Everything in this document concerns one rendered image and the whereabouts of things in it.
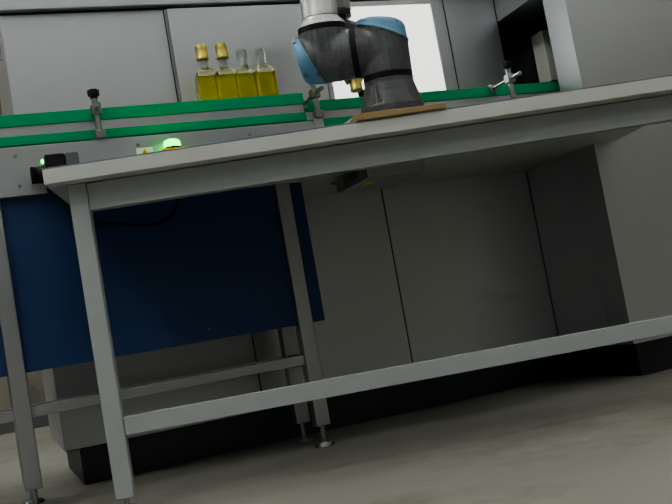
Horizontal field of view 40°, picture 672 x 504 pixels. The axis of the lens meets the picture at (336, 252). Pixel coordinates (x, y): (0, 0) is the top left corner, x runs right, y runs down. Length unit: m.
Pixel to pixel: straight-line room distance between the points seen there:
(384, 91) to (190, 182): 0.48
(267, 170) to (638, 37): 1.48
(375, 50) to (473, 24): 1.14
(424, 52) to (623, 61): 0.63
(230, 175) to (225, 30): 0.90
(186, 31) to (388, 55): 0.88
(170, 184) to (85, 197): 0.18
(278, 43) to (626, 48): 1.09
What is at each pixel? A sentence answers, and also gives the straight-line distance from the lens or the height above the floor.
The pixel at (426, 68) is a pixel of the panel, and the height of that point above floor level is 1.09.
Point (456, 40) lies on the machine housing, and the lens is 3.19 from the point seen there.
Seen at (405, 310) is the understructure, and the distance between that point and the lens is 2.90.
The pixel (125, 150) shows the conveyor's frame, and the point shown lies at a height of 0.84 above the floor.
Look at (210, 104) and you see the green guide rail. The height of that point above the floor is 0.95.
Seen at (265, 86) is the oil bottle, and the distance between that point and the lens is 2.68.
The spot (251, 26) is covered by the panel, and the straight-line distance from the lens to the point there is 2.89.
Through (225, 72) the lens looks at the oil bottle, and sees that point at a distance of 2.65.
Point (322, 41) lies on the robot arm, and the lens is 2.15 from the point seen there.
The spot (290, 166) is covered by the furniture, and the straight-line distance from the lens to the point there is 2.05.
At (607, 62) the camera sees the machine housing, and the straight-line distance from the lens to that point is 3.00.
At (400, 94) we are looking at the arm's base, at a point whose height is 0.80.
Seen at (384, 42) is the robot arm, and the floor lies 0.93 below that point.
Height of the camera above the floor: 0.33
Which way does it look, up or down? 4 degrees up
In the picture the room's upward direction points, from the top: 10 degrees counter-clockwise
